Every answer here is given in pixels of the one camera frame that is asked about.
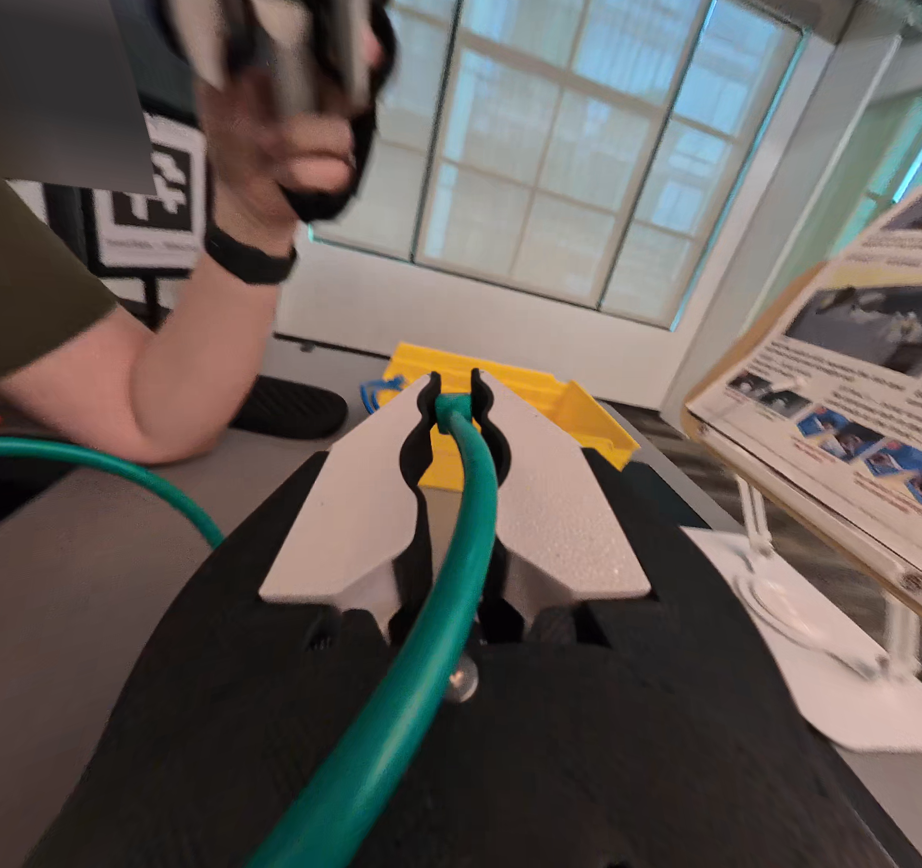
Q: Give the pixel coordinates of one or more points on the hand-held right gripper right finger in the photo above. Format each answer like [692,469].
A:
[569,522]

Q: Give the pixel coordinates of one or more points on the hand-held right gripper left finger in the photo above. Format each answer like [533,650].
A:
[338,522]

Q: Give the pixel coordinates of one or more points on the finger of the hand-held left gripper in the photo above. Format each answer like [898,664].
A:
[191,10]
[288,54]

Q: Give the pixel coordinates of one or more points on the yellow plastic bin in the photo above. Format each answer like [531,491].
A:
[547,392]

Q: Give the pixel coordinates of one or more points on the person's left forearm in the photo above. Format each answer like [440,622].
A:
[166,378]

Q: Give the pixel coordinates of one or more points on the person's left hand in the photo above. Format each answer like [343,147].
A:
[245,155]

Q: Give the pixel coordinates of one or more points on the black mesh wrist pad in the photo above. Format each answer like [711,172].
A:
[295,407]

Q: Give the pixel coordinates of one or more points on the black smartwatch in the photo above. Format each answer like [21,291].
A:
[245,259]

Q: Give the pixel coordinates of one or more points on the black framed marker sign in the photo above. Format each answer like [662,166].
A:
[166,227]

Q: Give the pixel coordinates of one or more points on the white document stand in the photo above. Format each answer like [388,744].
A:
[807,637]

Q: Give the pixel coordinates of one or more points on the wooden document board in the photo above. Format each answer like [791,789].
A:
[749,320]

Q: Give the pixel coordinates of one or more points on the large gridded window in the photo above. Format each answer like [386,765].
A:
[562,126]

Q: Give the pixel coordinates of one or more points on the printed instruction poster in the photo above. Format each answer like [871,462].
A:
[828,392]

